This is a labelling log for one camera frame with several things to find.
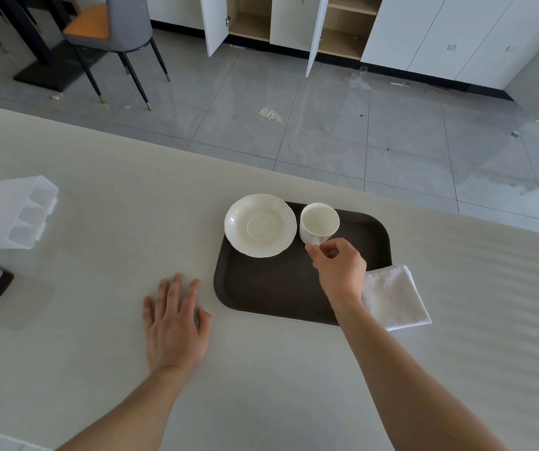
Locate person's left forearm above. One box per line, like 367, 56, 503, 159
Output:
57, 364, 191, 451

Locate clear plastic wrap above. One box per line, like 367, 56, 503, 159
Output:
348, 65, 374, 91

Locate person's right forearm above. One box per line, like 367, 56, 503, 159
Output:
334, 298, 511, 451

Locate clear plastic organiser box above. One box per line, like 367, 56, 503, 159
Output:
0, 175, 60, 251

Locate dark brown serving tray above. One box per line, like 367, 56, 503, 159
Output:
213, 201, 393, 327

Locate white cabinet unit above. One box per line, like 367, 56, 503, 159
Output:
147, 0, 539, 92

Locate person's left hand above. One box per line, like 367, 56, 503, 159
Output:
143, 273, 213, 373

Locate black table base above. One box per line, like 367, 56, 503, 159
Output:
0, 0, 97, 94

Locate person's right hand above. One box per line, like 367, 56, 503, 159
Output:
305, 238, 368, 310

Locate white folded napkin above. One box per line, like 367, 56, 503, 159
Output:
361, 265, 433, 332

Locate grey chair with orange seat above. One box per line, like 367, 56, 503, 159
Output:
62, 0, 173, 112

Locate white ceramic cup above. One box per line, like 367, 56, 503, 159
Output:
299, 202, 341, 246

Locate white ceramic saucer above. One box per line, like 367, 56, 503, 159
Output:
224, 194, 298, 259

